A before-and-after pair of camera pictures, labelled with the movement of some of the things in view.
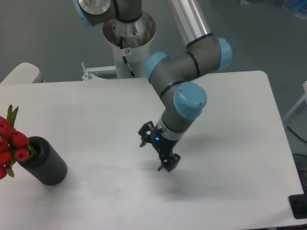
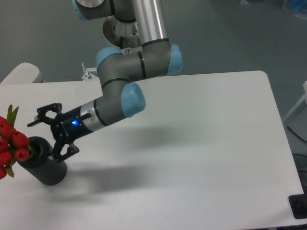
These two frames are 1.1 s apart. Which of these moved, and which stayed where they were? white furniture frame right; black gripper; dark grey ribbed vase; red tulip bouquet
Moved: black gripper
Stayed: red tulip bouquet; dark grey ribbed vase; white furniture frame right
